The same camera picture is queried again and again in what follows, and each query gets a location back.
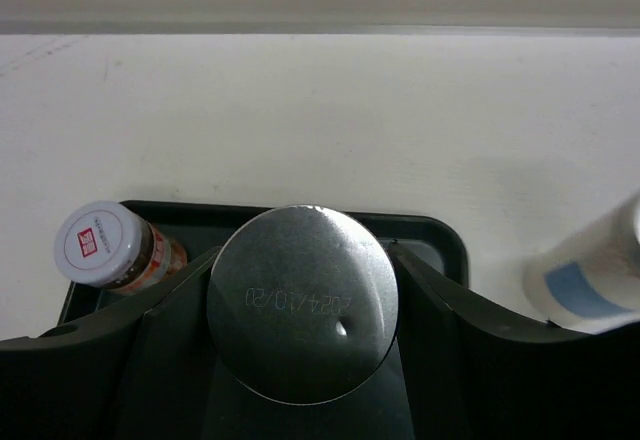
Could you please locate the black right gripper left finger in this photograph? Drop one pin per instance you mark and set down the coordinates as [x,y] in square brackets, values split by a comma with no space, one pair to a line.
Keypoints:
[140,368]

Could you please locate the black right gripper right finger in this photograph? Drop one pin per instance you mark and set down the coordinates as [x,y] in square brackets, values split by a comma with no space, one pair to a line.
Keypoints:
[476,370]

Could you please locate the white-lid orange-label sauce jar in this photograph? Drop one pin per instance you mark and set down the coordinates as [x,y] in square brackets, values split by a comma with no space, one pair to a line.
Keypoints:
[107,246]

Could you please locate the silver-lid blue-label grain bottle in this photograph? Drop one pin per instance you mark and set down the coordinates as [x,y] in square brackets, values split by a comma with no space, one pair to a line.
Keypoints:
[302,304]

